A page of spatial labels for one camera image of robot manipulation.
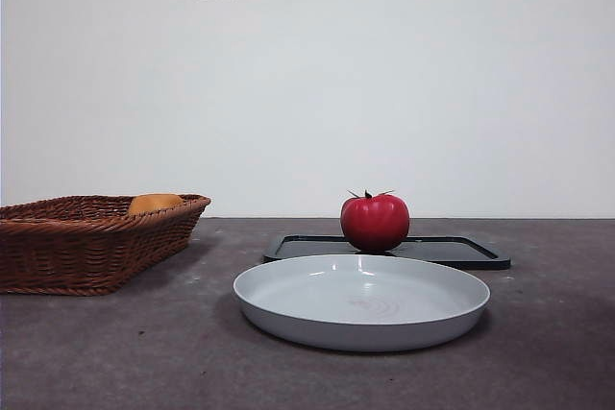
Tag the red tomato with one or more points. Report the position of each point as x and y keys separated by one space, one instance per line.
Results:
x=376 y=223

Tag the grey round plate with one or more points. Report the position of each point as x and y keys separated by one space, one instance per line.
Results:
x=360 y=304

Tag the orange fruit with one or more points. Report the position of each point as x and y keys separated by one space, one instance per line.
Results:
x=154 y=202

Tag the black rectangular tray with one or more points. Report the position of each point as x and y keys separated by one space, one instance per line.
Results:
x=456 y=251

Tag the brown wicker basket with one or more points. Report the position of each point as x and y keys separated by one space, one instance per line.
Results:
x=72 y=256

